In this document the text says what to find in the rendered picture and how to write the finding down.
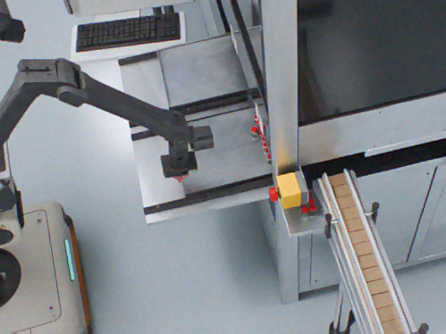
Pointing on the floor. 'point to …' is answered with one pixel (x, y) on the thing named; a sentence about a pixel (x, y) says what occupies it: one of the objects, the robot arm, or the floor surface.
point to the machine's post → (282, 123)
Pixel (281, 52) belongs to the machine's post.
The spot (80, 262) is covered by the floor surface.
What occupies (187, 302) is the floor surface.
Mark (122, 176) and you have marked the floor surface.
